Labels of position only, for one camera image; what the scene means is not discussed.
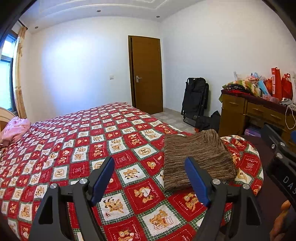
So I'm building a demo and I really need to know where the brown knitted sweater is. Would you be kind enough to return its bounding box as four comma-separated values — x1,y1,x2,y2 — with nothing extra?
163,129,237,191

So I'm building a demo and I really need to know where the pile of colourful clothes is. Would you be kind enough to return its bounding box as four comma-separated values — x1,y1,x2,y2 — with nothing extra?
222,76,260,97

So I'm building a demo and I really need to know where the person's right hand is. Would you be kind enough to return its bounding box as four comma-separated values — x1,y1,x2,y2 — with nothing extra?
269,200,295,240

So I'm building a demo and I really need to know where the red teddy bear quilt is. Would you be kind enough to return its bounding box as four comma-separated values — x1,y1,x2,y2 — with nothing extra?
0,101,265,241

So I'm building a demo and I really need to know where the wooden dresser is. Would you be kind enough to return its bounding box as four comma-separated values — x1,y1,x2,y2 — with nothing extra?
218,90,295,151

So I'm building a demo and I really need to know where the red plastic bag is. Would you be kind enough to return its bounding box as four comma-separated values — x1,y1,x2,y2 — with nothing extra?
281,73,293,100

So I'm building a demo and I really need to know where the red gift bag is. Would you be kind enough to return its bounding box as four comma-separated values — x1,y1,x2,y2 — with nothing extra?
271,67,282,101

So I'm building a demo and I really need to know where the black bag on floor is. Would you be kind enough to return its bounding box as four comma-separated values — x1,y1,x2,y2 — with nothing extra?
195,111,221,133

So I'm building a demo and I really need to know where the pink pillow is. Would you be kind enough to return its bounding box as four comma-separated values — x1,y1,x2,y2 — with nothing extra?
0,116,31,148

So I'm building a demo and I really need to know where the cream wooden headboard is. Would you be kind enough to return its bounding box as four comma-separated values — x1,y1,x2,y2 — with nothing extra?
0,107,15,131

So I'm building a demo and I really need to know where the beige patterned curtain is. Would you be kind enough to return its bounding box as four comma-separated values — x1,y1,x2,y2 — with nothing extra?
13,27,27,118

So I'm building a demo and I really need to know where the brown wooden door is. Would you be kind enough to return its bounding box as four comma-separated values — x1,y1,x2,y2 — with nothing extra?
128,36,164,114

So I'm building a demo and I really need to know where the window with blue frame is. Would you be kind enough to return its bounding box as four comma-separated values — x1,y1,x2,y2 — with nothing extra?
0,31,17,114

